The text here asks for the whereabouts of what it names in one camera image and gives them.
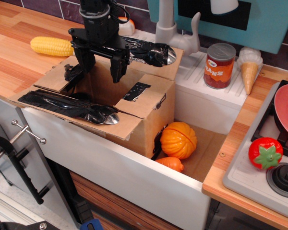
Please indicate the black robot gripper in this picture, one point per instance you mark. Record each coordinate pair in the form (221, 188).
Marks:
(100, 36)

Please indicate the cardboard box with taped flaps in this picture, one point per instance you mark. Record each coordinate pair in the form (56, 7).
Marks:
(144, 98)

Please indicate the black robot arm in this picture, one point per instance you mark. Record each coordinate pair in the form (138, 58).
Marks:
(100, 6)

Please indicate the white orange toy sushi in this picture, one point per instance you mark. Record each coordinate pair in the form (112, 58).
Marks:
(127, 28)

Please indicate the yellow toy corn cob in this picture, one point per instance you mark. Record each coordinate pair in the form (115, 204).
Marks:
(51, 46)

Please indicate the grey toy faucet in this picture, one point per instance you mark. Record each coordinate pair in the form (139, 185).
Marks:
(167, 32)

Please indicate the orange toy pumpkin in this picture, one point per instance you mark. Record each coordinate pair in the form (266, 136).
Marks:
(179, 140)

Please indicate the red toy beans can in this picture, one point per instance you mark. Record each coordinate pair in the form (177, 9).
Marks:
(219, 65)

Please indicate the orange toy carrot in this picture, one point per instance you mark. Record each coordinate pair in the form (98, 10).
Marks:
(171, 162)

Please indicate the toy ice cream cone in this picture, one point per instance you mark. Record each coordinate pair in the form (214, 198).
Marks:
(249, 62)

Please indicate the white toy sink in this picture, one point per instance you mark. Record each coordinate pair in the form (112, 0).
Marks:
(175, 198)

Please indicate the teal toy microwave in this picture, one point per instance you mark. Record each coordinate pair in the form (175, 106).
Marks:
(259, 24)

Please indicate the grey toy stove top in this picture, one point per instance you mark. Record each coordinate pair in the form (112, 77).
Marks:
(249, 181)

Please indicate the red toy tomato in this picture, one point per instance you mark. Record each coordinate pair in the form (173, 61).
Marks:
(265, 153)

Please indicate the pink plate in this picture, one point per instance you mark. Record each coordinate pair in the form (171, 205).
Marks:
(286, 107)

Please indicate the black stove grate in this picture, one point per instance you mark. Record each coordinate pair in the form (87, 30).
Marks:
(269, 125)

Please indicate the black stove knob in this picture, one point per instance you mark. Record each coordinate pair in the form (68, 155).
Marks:
(277, 179)

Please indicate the silver cabinet handle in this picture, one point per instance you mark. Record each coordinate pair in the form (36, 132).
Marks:
(26, 129)

